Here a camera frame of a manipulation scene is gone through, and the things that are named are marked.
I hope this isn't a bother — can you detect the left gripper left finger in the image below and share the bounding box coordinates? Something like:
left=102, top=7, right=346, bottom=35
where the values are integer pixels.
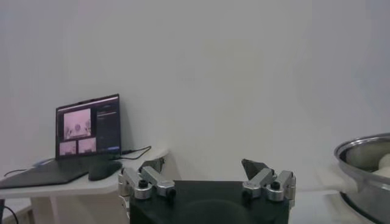
left=118, top=158, right=177, bottom=201

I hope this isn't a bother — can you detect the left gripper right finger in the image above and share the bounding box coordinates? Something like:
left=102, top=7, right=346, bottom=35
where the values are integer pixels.
left=241, top=158, right=297, bottom=203

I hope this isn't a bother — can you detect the white steamed baozi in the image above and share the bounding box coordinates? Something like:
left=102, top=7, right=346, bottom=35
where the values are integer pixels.
left=378, top=153, right=390, bottom=169

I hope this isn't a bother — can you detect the stainless steel steamer basket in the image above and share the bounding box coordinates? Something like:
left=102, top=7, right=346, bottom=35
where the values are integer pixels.
left=315, top=133, right=390, bottom=224

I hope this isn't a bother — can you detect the black computer mouse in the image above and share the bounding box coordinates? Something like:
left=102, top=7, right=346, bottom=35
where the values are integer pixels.
left=88, top=160, right=122, bottom=181

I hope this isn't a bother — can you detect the white side table with mouse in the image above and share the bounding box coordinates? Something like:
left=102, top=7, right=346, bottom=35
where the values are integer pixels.
left=0, top=147, right=170, bottom=224

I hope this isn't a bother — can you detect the black laptop with mouse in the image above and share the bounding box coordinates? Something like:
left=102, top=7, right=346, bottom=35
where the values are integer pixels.
left=0, top=93, right=122, bottom=190

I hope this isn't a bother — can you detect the black laptop charger cable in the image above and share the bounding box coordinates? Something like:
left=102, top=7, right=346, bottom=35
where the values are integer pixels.
left=120, top=145, right=152, bottom=161

